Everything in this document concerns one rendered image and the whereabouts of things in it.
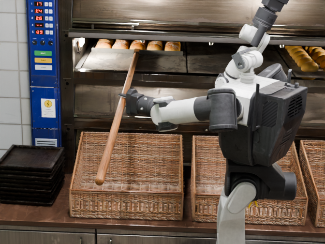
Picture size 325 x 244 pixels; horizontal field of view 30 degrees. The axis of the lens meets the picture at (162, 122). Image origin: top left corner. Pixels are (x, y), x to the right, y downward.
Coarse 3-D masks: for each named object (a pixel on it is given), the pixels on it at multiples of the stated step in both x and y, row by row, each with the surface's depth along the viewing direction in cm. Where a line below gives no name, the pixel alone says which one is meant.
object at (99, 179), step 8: (136, 56) 346; (128, 72) 315; (128, 80) 299; (128, 88) 288; (120, 96) 277; (120, 104) 264; (120, 112) 255; (120, 120) 249; (112, 128) 236; (112, 136) 228; (112, 144) 222; (104, 152) 214; (104, 160) 207; (104, 168) 201; (96, 176) 196; (104, 176) 197
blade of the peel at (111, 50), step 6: (96, 42) 385; (114, 42) 390; (180, 42) 396; (96, 48) 363; (102, 48) 363; (108, 48) 363; (114, 48) 363; (180, 48) 380; (150, 54) 364; (156, 54) 364; (162, 54) 363; (168, 54) 363; (174, 54) 363; (180, 54) 363
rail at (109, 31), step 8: (88, 32) 301; (96, 32) 301; (104, 32) 301; (112, 32) 301; (120, 32) 301; (128, 32) 301; (136, 32) 300; (144, 32) 300; (152, 32) 300; (160, 32) 300; (168, 32) 300; (176, 32) 300; (184, 32) 300; (192, 32) 300; (296, 40) 300; (304, 40) 300; (312, 40) 300; (320, 40) 300
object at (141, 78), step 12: (84, 72) 323; (96, 72) 323; (108, 72) 323; (120, 72) 324; (144, 72) 325; (156, 72) 326; (168, 72) 327; (300, 84) 322; (312, 84) 322; (324, 84) 322
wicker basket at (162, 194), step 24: (96, 144) 330; (120, 144) 331; (144, 144) 330; (168, 144) 331; (96, 168) 331; (120, 168) 332; (144, 168) 332; (168, 168) 332; (72, 192) 290; (96, 192) 291; (120, 192) 291; (144, 192) 291; (168, 192) 291; (72, 216) 295; (96, 216) 295; (120, 216) 295; (144, 216) 297; (168, 216) 295
